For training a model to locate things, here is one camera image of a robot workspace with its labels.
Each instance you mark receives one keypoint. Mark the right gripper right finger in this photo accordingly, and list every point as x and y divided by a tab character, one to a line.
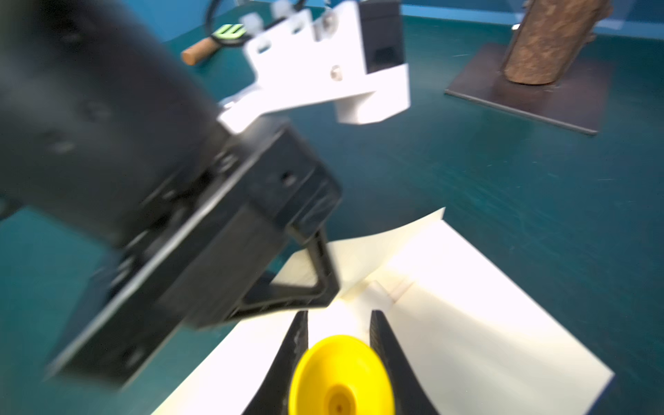
409	396

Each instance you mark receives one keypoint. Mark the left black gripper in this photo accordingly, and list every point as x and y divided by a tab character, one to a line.
248	241

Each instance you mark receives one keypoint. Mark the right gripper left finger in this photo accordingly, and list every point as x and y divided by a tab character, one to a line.
273	394

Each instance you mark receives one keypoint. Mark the yellow glue stick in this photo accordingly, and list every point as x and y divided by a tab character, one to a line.
341	375

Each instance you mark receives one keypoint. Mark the cream yellow envelope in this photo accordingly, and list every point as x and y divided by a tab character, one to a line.
477	343

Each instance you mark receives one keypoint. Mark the green toy garden rake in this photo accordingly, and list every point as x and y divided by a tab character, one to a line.
207	47

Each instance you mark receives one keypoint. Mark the pink cherry blossom tree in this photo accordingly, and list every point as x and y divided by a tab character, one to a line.
540	74

